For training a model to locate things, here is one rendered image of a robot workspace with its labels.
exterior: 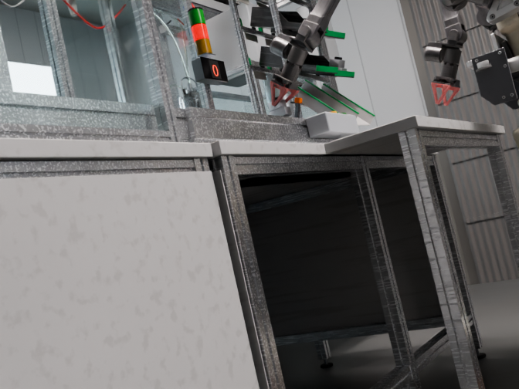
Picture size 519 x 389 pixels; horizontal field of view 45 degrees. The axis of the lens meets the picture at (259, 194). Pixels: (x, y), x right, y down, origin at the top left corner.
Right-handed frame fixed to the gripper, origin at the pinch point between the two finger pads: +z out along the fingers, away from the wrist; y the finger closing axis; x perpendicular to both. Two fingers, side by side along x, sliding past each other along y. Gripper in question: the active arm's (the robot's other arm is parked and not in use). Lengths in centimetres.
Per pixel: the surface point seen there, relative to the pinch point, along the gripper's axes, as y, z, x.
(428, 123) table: 20, -17, 55
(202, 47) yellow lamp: 20.8, -8.7, -21.4
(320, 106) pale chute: -20.9, -2.5, 5.0
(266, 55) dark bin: -24.0, -10.3, -26.4
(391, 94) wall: -289, 4, -74
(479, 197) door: -281, 44, 24
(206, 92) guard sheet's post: 19.9, 3.7, -14.5
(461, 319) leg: 27, 21, 87
